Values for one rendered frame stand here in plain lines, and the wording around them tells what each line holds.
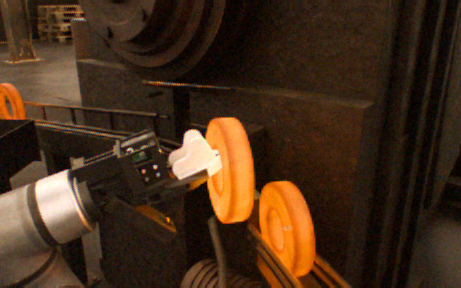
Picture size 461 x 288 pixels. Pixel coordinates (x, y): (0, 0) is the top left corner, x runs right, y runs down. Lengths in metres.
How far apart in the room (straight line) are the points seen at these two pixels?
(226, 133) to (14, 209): 0.28
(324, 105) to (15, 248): 0.57
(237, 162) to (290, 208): 0.13
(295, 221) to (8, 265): 0.38
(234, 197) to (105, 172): 0.17
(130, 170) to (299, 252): 0.27
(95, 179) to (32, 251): 0.12
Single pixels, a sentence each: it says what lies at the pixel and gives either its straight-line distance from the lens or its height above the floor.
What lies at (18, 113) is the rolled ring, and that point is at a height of 0.65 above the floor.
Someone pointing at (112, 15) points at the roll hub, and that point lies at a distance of 0.92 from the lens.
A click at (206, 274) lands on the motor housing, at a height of 0.53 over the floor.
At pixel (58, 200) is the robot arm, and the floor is 0.83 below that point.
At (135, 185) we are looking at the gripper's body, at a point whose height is 0.83.
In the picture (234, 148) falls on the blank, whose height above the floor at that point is 0.88.
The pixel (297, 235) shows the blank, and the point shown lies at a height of 0.74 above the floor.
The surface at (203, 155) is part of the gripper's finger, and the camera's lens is 0.55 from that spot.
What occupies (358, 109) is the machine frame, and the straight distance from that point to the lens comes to 0.78.
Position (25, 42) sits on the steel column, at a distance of 8.00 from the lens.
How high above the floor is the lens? 1.06
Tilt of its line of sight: 20 degrees down
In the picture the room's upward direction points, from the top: straight up
